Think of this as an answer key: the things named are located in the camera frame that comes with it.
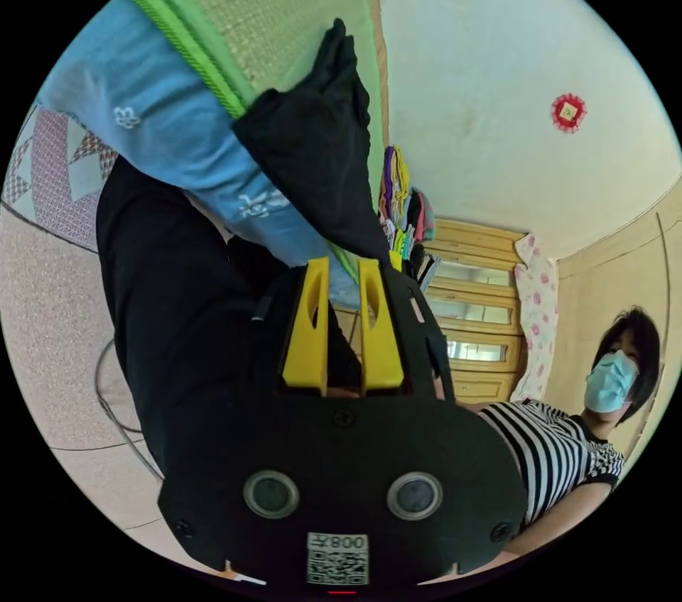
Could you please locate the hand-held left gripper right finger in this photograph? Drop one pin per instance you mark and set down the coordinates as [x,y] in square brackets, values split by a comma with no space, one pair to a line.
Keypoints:
[381,346]

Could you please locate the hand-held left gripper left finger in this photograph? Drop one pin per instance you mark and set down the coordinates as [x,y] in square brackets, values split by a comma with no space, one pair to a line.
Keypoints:
[303,341]

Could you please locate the black short sleeve shirt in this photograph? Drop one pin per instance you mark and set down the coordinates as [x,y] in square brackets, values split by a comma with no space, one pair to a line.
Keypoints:
[314,144]

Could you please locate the person's left forearm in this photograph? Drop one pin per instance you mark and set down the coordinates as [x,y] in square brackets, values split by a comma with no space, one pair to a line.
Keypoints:
[565,517]

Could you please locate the pile of clothes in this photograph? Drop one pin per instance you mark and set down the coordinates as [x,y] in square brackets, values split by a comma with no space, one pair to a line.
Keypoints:
[399,197]

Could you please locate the floral curtain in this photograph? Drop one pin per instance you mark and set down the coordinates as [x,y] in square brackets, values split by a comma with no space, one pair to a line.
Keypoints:
[539,304]

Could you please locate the person's body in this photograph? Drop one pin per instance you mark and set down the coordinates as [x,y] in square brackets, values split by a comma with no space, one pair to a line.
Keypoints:
[554,447]

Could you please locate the bed with green woven mat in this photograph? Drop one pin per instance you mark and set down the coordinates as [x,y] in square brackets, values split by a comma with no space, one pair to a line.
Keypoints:
[266,0]

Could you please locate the red round wall ornament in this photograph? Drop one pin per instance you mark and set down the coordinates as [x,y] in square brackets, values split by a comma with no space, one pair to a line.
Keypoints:
[568,113]

